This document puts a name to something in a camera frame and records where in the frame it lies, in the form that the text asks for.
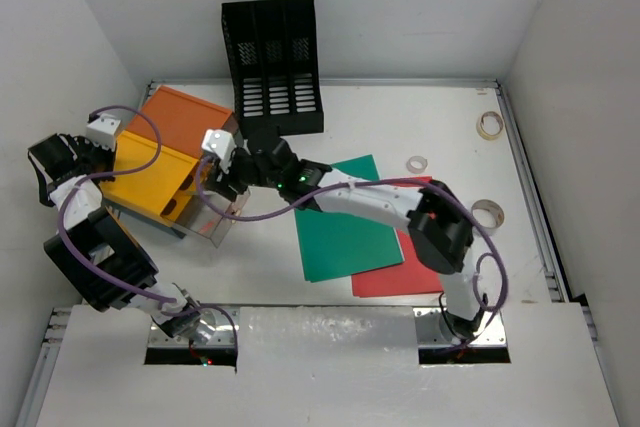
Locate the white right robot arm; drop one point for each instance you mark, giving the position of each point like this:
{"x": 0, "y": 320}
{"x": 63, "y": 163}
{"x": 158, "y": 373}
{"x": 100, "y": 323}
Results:
{"x": 427, "y": 212}

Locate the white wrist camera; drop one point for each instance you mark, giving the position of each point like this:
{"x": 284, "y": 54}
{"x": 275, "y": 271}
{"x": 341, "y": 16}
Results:
{"x": 221, "y": 145}
{"x": 103, "y": 131}

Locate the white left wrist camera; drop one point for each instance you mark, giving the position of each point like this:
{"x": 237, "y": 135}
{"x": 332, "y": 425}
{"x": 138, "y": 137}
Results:
{"x": 103, "y": 131}

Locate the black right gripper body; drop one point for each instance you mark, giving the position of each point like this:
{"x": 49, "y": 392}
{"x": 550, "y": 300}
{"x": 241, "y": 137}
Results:
{"x": 244, "y": 172}

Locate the green plastic folder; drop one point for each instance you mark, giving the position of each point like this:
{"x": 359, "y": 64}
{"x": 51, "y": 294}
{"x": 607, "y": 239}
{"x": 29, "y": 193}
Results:
{"x": 334, "y": 245}

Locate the clear tape roll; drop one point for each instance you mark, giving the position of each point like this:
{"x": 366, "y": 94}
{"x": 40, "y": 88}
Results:
{"x": 416, "y": 164}

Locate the red plastic folder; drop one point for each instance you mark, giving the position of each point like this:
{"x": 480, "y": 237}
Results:
{"x": 407, "y": 278}

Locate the yellow drawer cabinet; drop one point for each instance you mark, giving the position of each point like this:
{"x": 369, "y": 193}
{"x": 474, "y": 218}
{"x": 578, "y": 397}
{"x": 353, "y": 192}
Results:
{"x": 157, "y": 192}

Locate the black file organizer rack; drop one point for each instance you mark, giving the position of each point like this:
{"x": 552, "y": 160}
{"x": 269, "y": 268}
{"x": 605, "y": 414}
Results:
{"x": 271, "y": 48}

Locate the smoky yellow cabinet drawer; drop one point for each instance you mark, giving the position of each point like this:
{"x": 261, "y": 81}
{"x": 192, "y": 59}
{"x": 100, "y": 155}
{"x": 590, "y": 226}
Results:
{"x": 193, "y": 217}

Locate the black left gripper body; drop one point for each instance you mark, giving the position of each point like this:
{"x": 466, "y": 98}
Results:
{"x": 98, "y": 158}

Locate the brown tape roll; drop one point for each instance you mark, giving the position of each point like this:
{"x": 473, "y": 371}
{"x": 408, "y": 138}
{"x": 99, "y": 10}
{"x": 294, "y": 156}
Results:
{"x": 488, "y": 214}

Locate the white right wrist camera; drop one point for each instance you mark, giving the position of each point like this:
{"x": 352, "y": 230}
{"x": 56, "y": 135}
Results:
{"x": 221, "y": 145}

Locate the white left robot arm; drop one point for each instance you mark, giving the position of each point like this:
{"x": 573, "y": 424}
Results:
{"x": 92, "y": 249}

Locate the yellow masking tape roll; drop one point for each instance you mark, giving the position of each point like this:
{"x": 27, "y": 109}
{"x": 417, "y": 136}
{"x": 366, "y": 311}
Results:
{"x": 490, "y": 125}

